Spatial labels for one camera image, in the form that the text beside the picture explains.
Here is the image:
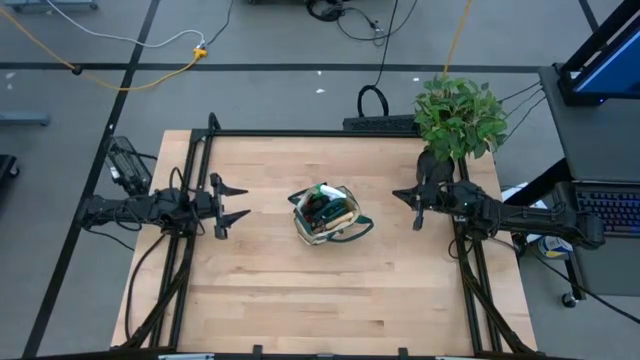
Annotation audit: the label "white blue yellow canister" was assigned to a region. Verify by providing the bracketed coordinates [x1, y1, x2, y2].
[538, 234, 574, 260]

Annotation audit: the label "black cable tangle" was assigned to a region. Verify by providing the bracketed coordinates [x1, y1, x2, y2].
[304, 0, 419, 47]

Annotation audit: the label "wooden handle metal trowel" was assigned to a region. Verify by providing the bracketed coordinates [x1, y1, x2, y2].
[322, 210, 356, 230]

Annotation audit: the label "black aluminium table frame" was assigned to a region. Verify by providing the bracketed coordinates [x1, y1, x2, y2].
[119, 112, 539, 360]

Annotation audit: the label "black caster wheel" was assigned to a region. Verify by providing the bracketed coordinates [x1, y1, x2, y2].
[560, 292, 586, 310]

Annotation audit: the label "black floor object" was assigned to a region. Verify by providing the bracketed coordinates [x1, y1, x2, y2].
[0, 153, 21, 181]

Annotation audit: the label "thin black floor cable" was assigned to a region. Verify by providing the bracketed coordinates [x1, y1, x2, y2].
[207, 0, 236, 49]

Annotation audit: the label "black looped floor cable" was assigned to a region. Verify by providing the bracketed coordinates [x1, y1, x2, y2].
[356, 0, 401, 119]

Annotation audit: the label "white floor cable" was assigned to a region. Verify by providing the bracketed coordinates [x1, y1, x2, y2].
[47, 0, 207, 50]

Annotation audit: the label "grey floor base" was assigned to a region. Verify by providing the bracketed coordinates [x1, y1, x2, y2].
[4, 0, 100, 12]

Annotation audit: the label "backlit black keyboard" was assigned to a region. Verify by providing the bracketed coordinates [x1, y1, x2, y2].
[577, 188, 640, 239]

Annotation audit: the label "black plant pot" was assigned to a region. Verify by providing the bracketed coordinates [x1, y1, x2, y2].
[416, 148, 456, 186]

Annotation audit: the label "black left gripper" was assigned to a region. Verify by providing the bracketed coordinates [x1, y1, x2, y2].
[194, 172, 253, 240]

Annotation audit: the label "beige green gardening bag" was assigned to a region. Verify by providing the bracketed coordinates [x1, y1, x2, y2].
[287, 182, 375, 247]

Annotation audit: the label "black power strip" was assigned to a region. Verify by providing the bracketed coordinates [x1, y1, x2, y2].
[342, 114, 419, 134]

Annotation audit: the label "yellow floor cable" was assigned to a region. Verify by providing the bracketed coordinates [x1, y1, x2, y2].
[443, 0, 474, 79]

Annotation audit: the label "thin black desk cable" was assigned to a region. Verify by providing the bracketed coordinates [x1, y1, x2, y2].
[499, 80, 544, 104]
[504, 95, 547, 142]
[504, 88, 545, 119]

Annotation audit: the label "green pruning shears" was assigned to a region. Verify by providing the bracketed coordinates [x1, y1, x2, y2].
[312, 197, 351, 224]

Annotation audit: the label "long black floor cable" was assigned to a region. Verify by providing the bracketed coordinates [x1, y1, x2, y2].
[519, 239, 640, 326]

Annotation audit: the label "yellow extension cable with plug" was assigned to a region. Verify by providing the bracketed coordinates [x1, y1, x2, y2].
[0, 5, 209, 93]

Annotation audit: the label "black power supply box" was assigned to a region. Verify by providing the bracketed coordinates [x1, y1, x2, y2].
[104, 135, 154, 196]

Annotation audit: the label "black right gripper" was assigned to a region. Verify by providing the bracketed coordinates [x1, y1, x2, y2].
[391, 168, 454, 232]

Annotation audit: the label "green leafy plant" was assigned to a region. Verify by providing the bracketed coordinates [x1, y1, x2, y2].
[412, 74, 509, 162]

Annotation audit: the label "grey desk cart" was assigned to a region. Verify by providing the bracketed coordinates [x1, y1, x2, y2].
[538, 63, 640, 297]

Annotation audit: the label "black monitor blue screen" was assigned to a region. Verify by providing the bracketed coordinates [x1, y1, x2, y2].
[557, 0, 640, 107]

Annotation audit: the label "grey floor bar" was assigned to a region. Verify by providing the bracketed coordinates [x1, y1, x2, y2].
[0, 110, 50, 127]

